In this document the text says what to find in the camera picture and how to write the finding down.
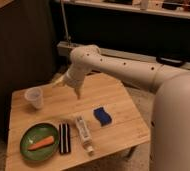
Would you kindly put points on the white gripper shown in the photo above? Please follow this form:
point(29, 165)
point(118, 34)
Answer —
point(74, 78)

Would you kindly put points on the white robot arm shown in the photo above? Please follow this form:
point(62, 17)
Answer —
point(170, 122)

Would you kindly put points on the translucent plastic cup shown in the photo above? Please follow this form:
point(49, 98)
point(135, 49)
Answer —
point(34, 96)

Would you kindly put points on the blue sponge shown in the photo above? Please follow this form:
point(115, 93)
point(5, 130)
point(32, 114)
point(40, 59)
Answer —
point(102, 116)

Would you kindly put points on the black striped rectangular block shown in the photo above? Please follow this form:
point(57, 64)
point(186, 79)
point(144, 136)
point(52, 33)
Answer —
point(64, 139)

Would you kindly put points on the metal pole stand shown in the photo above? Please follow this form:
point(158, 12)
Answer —
point(68, 39)

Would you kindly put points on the wooden folding table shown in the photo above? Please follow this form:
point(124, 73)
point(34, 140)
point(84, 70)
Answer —
point(127, 129)

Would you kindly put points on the white tube with cap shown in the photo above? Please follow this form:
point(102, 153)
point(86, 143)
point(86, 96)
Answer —
point(84, 133)

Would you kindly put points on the green round plate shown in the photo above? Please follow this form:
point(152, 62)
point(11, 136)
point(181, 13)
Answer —
point(35, 134)

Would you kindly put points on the orange carrot piece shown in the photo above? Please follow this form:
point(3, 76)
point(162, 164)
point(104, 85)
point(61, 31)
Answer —
point(42, 143)

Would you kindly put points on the long grey case with handle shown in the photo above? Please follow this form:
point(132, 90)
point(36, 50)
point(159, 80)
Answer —
point(64, 49)

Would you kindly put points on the cluttered wall shelf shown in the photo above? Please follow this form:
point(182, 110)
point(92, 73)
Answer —
point(127, 8)

